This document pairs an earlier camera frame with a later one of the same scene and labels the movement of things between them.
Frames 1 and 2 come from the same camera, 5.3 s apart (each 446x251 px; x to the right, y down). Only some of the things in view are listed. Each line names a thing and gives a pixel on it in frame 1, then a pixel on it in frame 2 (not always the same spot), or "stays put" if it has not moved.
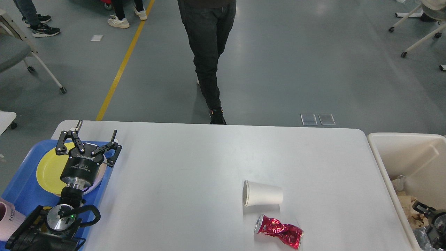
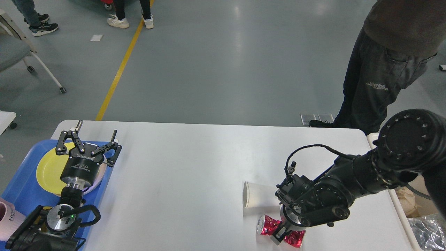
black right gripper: (436, 228) → (293, 217)
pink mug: (10, 219) stays put
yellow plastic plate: (49, 171) stays put
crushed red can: (292, 235) stays put
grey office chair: (16, 46) stays put
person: (208, 23) → (399, 38)
